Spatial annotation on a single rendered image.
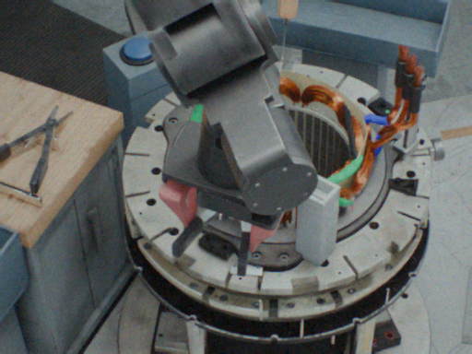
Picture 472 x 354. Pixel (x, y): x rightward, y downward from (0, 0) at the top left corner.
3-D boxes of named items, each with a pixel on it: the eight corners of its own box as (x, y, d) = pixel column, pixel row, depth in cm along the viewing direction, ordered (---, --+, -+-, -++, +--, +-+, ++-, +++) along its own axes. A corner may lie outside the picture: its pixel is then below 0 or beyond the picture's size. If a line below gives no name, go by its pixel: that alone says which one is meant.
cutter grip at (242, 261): (245, 277, 100) (246, 265, 99) (236, 277, 100) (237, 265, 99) (250, 242, 102) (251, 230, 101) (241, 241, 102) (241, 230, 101)
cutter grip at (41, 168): (37, 194, 118) (35, 184, 116) (30, 194, 118) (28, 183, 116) (49, 167, 120) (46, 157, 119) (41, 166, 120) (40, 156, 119)
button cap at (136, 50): (161, 54, 139) (160, 48, 138) (133, 66, 138) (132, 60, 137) (146, 37, 141) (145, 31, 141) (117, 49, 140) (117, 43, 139)
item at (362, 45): (430, 155, 163) (451, 1, 142) (417, 209, 156) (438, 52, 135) (266, 119, 168) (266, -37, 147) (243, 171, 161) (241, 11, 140)
